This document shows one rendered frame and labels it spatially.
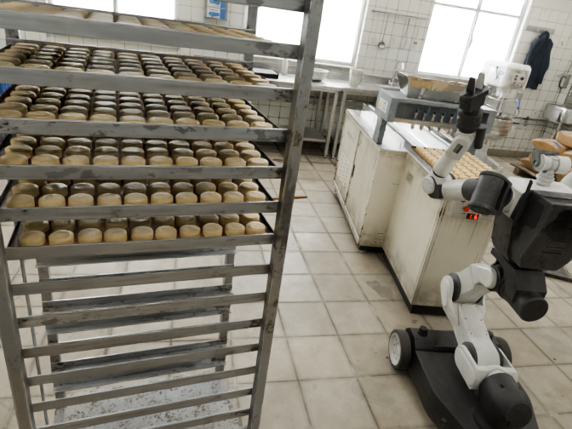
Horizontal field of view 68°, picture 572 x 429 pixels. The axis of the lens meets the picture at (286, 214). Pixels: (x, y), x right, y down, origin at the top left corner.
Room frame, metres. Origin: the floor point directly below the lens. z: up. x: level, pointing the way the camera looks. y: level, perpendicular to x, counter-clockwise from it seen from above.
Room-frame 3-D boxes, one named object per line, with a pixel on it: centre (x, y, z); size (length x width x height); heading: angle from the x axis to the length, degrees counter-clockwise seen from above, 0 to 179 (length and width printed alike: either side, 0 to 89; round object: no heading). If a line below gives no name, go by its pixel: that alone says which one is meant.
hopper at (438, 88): (3.02, -0.90, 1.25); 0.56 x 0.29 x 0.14; 96
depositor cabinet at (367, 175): (3.49, -0.85, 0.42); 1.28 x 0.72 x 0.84; 6
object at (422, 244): (2.52, -0.96, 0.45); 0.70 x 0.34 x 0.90; 6
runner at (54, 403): (0.85, 0.30, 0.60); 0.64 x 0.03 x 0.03; 114
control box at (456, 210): (2.16, -1.00, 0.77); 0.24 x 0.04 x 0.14; 96
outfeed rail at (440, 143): (3.15, -1.03, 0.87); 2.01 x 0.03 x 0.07; 6
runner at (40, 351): (0.85, 0.30, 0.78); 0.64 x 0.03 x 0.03; 114
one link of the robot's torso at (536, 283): (1.50, -0.97, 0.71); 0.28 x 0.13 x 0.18; 6
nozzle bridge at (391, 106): (3.02, -0.90, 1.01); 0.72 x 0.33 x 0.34; 96
